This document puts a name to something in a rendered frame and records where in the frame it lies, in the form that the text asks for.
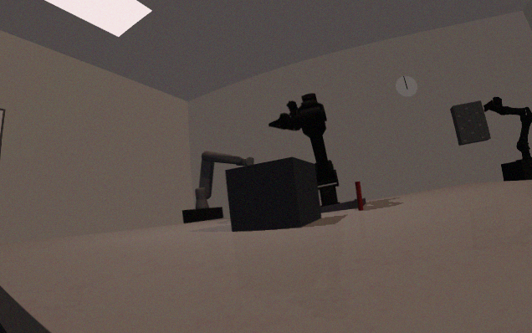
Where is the dark red peg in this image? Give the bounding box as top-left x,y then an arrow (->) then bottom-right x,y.
355,182 -> 363,210

